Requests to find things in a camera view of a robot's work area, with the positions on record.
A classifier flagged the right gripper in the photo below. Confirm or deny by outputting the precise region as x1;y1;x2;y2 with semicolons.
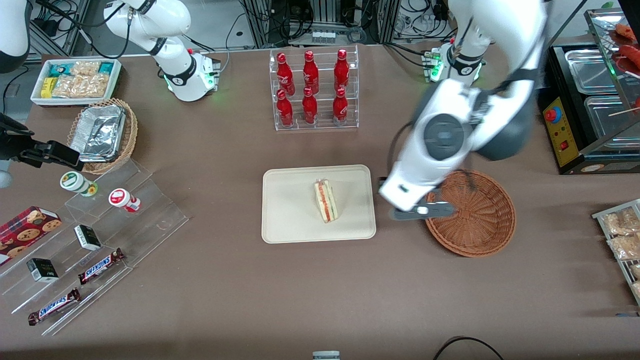
0;114;84;189

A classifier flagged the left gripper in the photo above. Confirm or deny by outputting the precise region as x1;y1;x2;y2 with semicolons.
378;167;457;222

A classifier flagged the triangular sandwich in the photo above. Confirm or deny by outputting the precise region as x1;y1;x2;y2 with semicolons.
313;179;339;224

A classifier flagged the silver foil tray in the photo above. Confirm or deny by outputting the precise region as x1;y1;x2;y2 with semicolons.
70;105;126;163

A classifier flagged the round brown wicker basket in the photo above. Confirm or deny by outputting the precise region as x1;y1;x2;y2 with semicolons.
424;168;517;258

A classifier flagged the tan wicker basket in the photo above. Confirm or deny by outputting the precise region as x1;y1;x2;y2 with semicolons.
66;98;139;175

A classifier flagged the cream rectangular tray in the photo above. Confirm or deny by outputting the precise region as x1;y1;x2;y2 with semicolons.
261;164;377;245

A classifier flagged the green lid yogurt cup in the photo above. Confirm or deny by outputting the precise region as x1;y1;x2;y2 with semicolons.
60;171;99;197

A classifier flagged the white rectangular snack box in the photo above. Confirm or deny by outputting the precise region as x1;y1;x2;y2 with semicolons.
30;58;122;107

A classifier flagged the red lid yogurt cup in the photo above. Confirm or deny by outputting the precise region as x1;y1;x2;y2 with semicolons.
108;188;142;213

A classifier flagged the large clear cracker bag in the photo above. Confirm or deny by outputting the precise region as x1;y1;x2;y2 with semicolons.
51;74;110;99

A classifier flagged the red tartan cookie box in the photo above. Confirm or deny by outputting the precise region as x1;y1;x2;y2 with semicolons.
0;206;63;267

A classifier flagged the small black box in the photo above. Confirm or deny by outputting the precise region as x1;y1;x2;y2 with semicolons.
74;224;102;251
26;258;60;283

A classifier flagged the small clear cracker bag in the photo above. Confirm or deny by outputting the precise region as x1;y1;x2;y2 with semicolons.
70;61;101;77

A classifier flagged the clear acrylic stepped display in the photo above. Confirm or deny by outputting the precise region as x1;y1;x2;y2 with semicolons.
0;159;190;337

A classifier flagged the Snickers chocolate bar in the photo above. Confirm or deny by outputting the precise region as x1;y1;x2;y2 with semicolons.
78;248;126;285
27;288;82;326

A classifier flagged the clear acrylic bottle rack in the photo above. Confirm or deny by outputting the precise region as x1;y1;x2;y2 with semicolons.
269;45;360;132

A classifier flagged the red cola bottle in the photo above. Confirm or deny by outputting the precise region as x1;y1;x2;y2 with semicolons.
276;52;295;93
332;88;349;126
276;89;294;127
334;49;350;91
303;50;320;91
302;87;318;125

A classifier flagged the black hot food display case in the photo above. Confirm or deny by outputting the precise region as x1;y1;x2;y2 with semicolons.
541;7;640;176

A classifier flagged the aluminium equipment rack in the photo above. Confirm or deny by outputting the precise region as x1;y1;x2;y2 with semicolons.
242;0;401;48

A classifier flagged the red sausage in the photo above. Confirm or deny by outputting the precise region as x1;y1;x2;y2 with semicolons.
620;44;640;76

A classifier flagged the black floor cable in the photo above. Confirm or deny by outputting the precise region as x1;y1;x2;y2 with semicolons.
432;336;506;360

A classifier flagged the grey wire rack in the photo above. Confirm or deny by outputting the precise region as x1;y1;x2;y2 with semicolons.
592;199;640;306

